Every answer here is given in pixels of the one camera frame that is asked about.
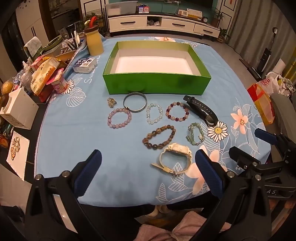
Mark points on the open carton with pens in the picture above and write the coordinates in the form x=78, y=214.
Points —
x=67, y=55

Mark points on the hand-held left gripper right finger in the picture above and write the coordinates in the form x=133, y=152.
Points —
x=208, y=169

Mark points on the black wristwatch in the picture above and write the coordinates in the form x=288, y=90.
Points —
x=201, y=107

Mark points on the tall potted plant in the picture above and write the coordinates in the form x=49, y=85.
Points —
x=217, y=16

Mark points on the yellow tissue packet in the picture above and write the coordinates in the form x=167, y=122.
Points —
x=41, y=76

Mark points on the silver bangle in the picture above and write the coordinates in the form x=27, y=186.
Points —
x=135, y=93

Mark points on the translucent storage bin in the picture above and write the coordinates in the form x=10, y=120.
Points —
x=121, y=8

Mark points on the orange fruit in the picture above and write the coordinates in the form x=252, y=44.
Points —
x=7, y=87

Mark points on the upright vacuum cleaner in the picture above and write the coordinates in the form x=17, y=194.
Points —
x=264, y=58

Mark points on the yellow bottle with red lid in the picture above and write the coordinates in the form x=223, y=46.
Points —
x=94, y=44

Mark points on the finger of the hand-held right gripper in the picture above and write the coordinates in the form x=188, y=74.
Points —
x=242, y=157
x=266, y=136

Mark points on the yellow and white carton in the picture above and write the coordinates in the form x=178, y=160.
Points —
x=194, y=13

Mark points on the white tissue pack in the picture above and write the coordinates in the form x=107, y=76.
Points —
x=83, y=66

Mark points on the small potted plant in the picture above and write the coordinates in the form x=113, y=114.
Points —
x=223, y=36

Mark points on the green cardboard box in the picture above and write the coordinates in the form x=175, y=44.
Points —
x=157, y=84

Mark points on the white TV cabinet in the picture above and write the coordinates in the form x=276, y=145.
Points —
x=129, y=23

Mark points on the crystal brooch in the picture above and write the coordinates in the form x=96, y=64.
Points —
x=111, y=102

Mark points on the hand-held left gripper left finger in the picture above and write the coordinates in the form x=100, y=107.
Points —
x=89, y=169

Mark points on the white printed paper sheet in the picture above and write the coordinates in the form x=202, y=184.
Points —
x=19, y=162

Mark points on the white plastic bag red print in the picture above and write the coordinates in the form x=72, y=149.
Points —
x=268, y=82

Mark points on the orange gift bag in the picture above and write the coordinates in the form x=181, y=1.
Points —
x=261, y=102

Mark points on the white cardboard box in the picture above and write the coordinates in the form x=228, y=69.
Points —
x=16, y=111

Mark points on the white wristwatch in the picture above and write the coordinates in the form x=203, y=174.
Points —
x=178, y=147

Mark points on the pink cloth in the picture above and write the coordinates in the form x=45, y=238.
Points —
x=185, y=227

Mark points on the small black clock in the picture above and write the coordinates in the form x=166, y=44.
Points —
x=205, y=19

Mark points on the pink yogurt cup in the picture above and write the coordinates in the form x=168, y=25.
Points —
x=60, y=85

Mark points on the white paper roll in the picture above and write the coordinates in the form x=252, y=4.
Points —
x=279, y=66

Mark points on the white towel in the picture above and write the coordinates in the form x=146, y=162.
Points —
x=32, y=45

